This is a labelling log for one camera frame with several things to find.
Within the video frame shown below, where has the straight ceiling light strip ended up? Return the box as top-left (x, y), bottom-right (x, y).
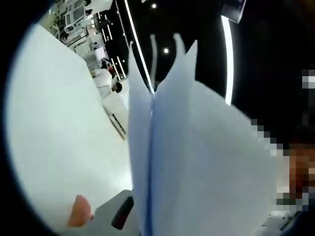
top-left (220, 14), bottom-right (235, 107)

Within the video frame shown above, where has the stack of white printing papers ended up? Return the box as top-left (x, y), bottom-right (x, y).
top-left (127, 33), bottom-right (279, 236)

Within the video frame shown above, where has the curved ceiling light strip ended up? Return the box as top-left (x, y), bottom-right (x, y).
top-left (124, 0), bottom-right (155, 94)

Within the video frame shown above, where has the person's left hand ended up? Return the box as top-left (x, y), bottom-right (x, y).
top-left (66, 194), bottom-right (95, 228)

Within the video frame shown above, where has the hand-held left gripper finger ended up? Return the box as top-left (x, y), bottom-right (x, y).
top-left (60, 188), bottom-right (136, 236)

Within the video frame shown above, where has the white office chair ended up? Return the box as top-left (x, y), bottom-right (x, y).
top-left (62, 2), bottom-right (87, 35)

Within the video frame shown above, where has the white printer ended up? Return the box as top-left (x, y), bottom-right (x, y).
top-left (102, 92), bottom-right (129, 141)

